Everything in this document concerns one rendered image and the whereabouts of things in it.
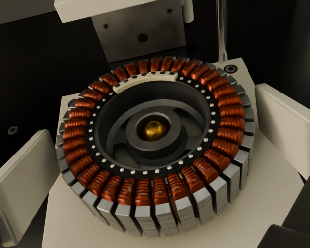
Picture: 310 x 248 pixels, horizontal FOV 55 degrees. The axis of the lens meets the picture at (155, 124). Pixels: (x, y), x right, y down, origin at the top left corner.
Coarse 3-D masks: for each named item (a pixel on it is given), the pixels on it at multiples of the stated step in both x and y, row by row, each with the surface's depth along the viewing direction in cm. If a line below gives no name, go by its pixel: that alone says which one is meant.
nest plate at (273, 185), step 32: (224, 64) 23; (64, 96) 25; (192, 128) 20; (256, 128) 19; (128, 160) 19; (256, 160) 18; (64, 192) 19; (256, 192) 16; (288, 192) 16; (64, 224) 17; (96, 224) 17; (224, 224) 16; (256, 224) 15
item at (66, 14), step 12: (60, 0) 14; (72, 0) 13; (84, 0) 14; (96, 0) 14; (108, 0) 14; (120, 0) 14; (132, 0) 14; (144, 0) 14; (60, 12) 14; (72, 12) 14; (84, 12) 14; (96, 12) 14
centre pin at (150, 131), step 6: (150, 126) 17; (156, 126) 17; (162, 126) 17; (168, 126) 18; (144, 132) 17; (150, 132) 17; (156, 132) 17; (162, 132) 17; (144, 138) 17; (150, 138) 17; (156, 138) 17
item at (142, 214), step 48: (96, 96) 18; (144, 96) 20; (192, 96) 18; (240, 96) 17; (96, 144) 17; (144, 144) 17; (192, 144) 18; (240, 144) 15; (96, 192) 14; (144, 192) 14; (192, 192) 14
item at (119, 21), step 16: (160, 0) 24; (176, 0) 24; (96, 16) 25; (112, 16) 25; (128, 16) 25; (144, 16) 25; (160, 16) 25; (176, 16) 25; (112, 32) 26; (128, 32) 26; (144, 32) 26; (160, 32) 26; (176, 32) 27; (112, 48) 27; (128, 48) 27; (144, 48) 27; (160, 48) 28
